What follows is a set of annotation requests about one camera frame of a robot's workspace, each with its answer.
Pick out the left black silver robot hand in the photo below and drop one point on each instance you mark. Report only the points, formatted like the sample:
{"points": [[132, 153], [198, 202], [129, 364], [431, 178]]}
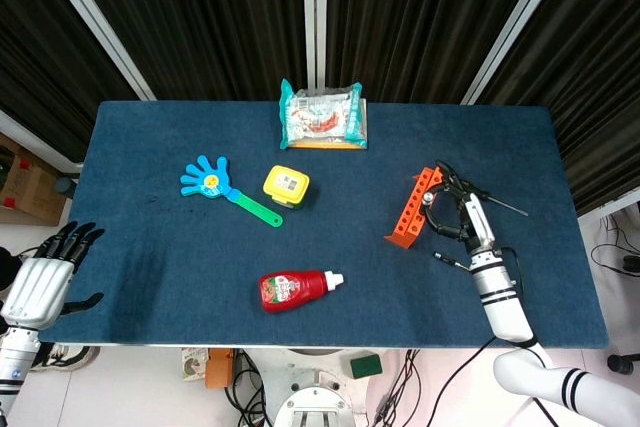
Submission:
{"points": [[35, 292]]}

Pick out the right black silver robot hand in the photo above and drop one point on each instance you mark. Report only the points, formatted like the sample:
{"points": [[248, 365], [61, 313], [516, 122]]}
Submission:
{"points": [[477, 222]]}

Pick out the small black precision screwdriver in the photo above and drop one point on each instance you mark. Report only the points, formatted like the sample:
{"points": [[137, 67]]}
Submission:
{"points": [[442, 257]]}

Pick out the large silver black precision screwdriver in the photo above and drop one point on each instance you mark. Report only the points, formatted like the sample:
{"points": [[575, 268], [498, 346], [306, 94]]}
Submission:
{"points": [[428, 197]]}

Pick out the white grey robot base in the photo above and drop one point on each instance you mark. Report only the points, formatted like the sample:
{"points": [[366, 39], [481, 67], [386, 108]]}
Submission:
{"points": [[310, 382]]}

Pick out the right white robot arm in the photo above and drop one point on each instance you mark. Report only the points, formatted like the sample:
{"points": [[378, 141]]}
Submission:
{"points": [[505, 307]]}

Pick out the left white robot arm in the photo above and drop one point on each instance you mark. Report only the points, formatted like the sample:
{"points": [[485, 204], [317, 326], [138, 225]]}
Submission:
{"points": [[15, 367]]}

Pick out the orange perforated rack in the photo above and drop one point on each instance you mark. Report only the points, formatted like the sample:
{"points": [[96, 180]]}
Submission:
{"points": [[407, 224]]}

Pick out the blue green hand clapper toy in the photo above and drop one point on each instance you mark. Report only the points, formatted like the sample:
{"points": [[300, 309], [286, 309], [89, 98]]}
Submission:
{"points": [[205, 182]]}

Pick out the black white sneaker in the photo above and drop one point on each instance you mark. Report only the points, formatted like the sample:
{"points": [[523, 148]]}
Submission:
{"points": [[60, 357]]}

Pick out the brown cardboard box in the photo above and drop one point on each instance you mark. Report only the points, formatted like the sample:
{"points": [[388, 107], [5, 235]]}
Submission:
{"points": [[30, 187]]}

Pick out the grey round canister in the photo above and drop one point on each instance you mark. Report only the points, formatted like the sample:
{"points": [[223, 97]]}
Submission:
{"points": [[65, 186]]}

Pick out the blue table cloth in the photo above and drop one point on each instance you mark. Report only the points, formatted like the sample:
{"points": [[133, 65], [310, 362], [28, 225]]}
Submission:
{"points": [[350, 247]]}

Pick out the printed small carton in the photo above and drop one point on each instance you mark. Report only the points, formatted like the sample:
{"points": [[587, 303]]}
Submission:
{"points": [[192, 364]]}

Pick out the green block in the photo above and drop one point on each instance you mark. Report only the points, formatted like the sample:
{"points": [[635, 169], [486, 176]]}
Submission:
{"points": [[365, 366]]}

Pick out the teal noodle packet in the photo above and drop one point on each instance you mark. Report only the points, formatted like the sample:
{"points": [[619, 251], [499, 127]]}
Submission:
{"points": [[320, 117]]}

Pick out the dark pleated curtain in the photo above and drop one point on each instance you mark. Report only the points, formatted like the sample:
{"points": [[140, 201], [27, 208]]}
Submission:
{"points": [[200, 22], [40, 47], [410, 22], [600, 72]]}

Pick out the red ketchup bottle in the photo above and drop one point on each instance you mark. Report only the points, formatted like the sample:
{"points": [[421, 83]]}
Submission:
{"points": [[295, 292]]}

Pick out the green tub with yellow lid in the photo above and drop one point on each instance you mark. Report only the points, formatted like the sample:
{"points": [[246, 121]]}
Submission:
{"points": [[286, 182]]}

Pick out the orange box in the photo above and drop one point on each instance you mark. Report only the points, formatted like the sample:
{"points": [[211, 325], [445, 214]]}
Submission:
{"points": [[217, 369]]}

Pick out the white low rail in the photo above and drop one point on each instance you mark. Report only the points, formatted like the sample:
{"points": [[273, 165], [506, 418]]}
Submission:
{"points": [[40, 144], [610, 204]]}

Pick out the white frame post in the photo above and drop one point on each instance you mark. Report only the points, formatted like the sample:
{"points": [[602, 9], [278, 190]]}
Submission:
{"points": [[520, 22], [315, 17], [90, 17]]}

